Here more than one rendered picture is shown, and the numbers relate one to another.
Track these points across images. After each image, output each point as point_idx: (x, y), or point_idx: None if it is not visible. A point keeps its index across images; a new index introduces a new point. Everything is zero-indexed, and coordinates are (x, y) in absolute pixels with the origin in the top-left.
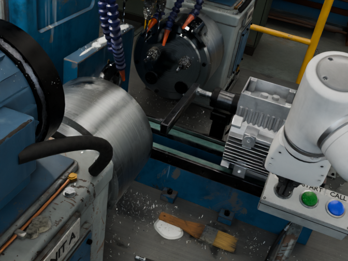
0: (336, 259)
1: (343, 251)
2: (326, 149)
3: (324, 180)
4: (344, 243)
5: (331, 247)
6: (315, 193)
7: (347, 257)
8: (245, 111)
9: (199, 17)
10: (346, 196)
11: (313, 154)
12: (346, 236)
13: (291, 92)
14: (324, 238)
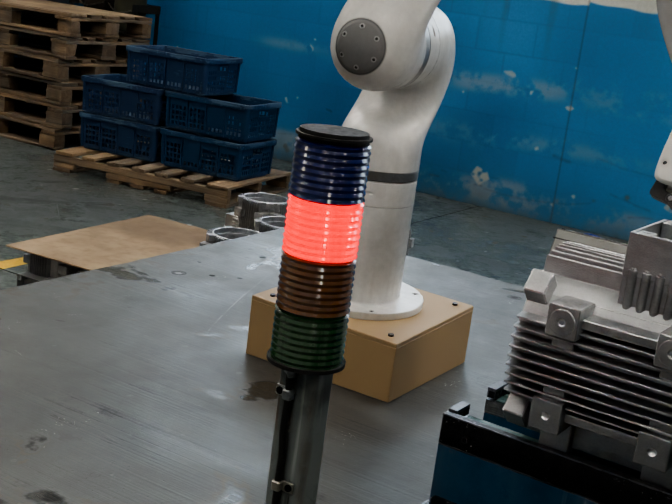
0: (427, 460)
1: (402, 465)
2: None
3: (460, 404)
4: (387, 472)
5: (424, 473)
6: (626, 243)
7: (400, 458)
8: None
9: None
10: (573, 231)
11: None
12: (369, 478)
13: (651, 232)
14: (429, 484)
